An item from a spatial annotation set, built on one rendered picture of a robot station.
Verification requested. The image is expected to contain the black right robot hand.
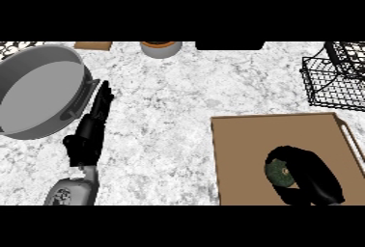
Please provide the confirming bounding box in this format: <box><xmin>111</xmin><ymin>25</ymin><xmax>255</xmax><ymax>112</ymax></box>
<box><xmin>264</xmin><ymin>145</ymin><xmax>346</xmax><ymax>206</ymax></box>

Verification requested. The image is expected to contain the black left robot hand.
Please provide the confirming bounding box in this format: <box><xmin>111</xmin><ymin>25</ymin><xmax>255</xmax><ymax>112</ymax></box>
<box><xmin>61</xmin><ymin>79</ymin><xmax>116</xmax><ymax>168</ymax></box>

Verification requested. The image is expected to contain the dark green squash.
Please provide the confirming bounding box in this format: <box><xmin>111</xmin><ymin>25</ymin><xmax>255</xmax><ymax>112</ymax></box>
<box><xmin>264</xmin><ymin>158</ymin><xmax>298</xmax><ymax>188</ymax></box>

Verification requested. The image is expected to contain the brown wooden tray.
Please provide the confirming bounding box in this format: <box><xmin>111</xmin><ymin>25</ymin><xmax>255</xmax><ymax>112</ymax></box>
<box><xmin>210</xmin><ymin>112</ymin><xmax>365</xmax><ymax>206</ymax></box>

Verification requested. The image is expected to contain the large grey pot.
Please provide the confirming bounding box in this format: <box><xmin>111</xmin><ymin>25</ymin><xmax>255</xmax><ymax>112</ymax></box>
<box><xmin>0</xmin><ymin>44</ymin><xmax>102</xmax><ymax>141</ymax></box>

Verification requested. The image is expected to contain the brown wooden board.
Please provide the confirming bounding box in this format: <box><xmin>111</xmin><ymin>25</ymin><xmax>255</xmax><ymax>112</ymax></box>
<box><xmin>73</xmin><ymin>41</ymin><xmax>114</xmax><ymax>51</ymax></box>

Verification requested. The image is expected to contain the grey cup with orange rim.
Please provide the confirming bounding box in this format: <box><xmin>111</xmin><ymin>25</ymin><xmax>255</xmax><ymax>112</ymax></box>
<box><xmin>139</xmin><ymin>41</ymin><xmax>184</xmax><ymax>60</ymax></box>

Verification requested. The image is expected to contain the black patterned trivet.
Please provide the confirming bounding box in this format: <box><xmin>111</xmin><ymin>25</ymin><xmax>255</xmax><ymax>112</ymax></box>
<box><xmin>0</xmin><ymin>41</ymin><xmax>48</xmax><ymax>61</ymax></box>

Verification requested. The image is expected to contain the black appliance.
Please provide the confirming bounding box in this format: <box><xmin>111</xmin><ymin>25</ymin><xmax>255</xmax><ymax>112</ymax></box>
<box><xmin>194</xmin><ymin>41</ymin><xmax>266</xmax><ymax>51</ymax></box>

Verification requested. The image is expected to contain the black wire tiered basket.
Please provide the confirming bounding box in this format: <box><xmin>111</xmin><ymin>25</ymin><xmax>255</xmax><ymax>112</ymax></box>
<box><xmin>300</xmin><ymin>41</ymin><xmax>365</xmax><ymax>112</ymax></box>

